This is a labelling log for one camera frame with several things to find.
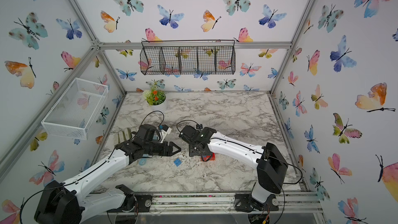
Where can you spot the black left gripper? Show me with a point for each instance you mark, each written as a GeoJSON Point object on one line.
{"type": "Point", "coordinates": [171, 145]}

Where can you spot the small blue lego brick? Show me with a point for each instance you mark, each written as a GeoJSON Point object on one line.
{"type": "Point", "coordinates": [177, 162]}

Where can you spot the black wire wall basket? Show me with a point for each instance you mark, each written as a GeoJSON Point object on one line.
{"type": "Point", "coordinates": [188, 57]}

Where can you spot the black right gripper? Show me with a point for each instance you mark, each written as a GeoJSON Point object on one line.
{"type": "Point", "coordinates": [190, 152]}

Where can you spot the light blue plastic plate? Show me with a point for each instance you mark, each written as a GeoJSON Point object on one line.
{"type": "Point", "coordinates": [142, 161]}

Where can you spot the red long lego brick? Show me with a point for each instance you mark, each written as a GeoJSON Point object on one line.
{"type": "Point", "coordinates": [208, 158]}

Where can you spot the white mesh wall basket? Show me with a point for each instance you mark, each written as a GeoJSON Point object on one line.
{"type": "Point", "coordinates": [74, 112]}

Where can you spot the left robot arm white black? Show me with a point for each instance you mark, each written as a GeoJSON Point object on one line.
{"type": "Point", "coordinates": [69, 202]}

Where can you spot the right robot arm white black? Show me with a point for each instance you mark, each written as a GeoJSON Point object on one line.
{"type": "Point", "coordinates": [267, 160]}

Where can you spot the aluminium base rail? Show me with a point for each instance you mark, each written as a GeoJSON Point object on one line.
{"type": "Point", "coordinates": [291, 202]}

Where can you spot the white pot artificial plant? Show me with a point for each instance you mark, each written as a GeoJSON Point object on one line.
{"type": "Point", "coordinates": [156, 99]}

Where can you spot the beige green work glove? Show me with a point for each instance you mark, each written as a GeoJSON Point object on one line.
{"type": "Point", "coordinates": [122, 136]}

